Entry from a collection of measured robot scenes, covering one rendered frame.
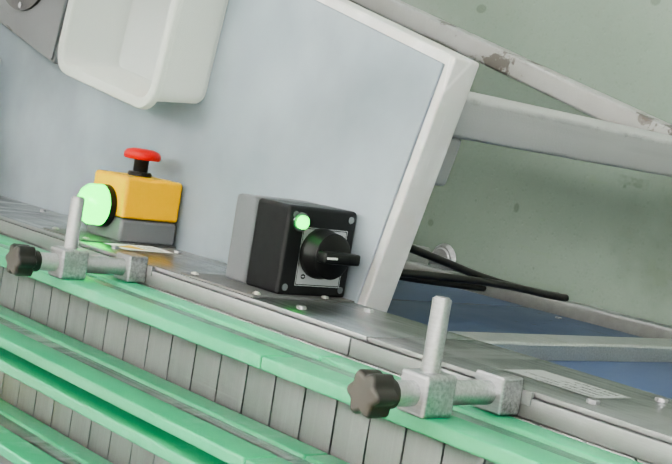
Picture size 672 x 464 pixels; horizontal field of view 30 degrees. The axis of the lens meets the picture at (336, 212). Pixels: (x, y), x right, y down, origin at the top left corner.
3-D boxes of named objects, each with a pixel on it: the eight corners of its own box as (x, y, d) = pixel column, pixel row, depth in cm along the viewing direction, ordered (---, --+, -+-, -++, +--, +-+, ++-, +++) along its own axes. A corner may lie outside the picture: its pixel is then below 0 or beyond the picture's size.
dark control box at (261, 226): (294, 282, 120) (223, 278, 114) (307, 200, 120) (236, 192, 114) (350, 299, 114) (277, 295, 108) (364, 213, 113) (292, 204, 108)
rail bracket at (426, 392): (485, 404, 84) (335, 407, 75) (503, 296, 84) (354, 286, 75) (530, 420, 81) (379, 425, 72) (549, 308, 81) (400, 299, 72)
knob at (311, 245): (334, 279, 112) (358, 286, 110) (295, 277, 109) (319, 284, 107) (342, 230, 112) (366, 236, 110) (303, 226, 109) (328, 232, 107)
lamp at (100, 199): (92, 223, 135) (67, 220, 133) (98, 181, 135) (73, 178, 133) (113, 229, 131) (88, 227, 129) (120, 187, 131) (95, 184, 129)
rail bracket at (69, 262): (130, 278, 119) (-1, 270, 110) (141, 201, 118) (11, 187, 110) (152, 286, 116) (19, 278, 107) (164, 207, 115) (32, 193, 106)
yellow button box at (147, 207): (143, 237, 141) (85, 232, 136) (153, 171, 140) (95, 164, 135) (177, 247, 135) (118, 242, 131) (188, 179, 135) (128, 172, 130)
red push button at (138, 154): (113, 175, 135) (117, 144, 135) (144, 179, 138) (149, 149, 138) (132, 180, 132) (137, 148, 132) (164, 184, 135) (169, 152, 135)
